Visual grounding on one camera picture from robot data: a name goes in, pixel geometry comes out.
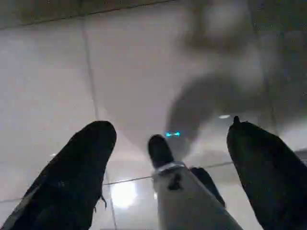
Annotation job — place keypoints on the silver left leg black foot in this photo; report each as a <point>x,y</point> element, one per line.
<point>187,206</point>

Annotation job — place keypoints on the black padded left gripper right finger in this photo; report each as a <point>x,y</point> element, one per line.
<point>273,182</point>

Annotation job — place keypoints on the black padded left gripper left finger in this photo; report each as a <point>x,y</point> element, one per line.
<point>67,187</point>

